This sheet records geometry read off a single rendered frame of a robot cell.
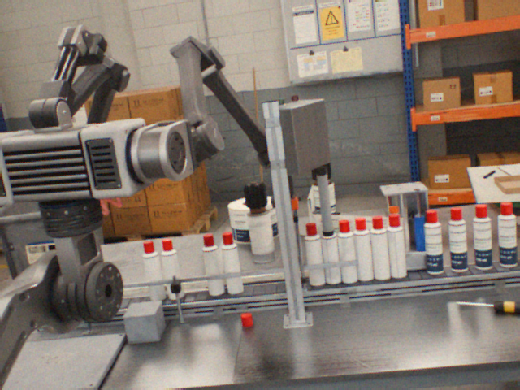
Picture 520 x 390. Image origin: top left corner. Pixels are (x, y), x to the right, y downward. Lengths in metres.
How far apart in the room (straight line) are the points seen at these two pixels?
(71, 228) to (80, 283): 0.13
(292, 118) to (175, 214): 3.82
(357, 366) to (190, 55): 0.94
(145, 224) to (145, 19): 2.42
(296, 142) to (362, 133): 4.66
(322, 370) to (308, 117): 0.68
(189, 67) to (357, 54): 4.51
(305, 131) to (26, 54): 6.16
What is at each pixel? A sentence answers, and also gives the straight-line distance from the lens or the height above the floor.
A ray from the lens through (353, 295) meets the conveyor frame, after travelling 1.92.
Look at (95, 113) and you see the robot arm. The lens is 1.95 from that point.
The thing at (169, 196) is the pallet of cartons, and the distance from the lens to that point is 5.35.
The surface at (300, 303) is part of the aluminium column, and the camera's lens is 1.80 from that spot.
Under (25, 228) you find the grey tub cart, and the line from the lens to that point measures 4.19.
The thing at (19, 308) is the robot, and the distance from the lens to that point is 1.40.
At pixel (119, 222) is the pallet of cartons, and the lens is 5.59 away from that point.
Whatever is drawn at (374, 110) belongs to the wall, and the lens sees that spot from 6.23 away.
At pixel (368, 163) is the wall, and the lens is 6.34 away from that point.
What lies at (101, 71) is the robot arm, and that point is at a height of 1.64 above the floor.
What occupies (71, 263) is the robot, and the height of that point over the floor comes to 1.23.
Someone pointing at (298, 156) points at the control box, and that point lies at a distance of 1.65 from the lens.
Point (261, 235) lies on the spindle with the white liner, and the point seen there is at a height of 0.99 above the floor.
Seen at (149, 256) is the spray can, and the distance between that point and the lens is 1.95.
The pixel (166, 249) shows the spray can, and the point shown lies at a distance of 1.94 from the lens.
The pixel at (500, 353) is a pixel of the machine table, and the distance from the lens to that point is 1.65.
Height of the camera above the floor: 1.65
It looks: 14 degrees down
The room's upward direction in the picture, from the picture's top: 8 degrees counter-clockwise
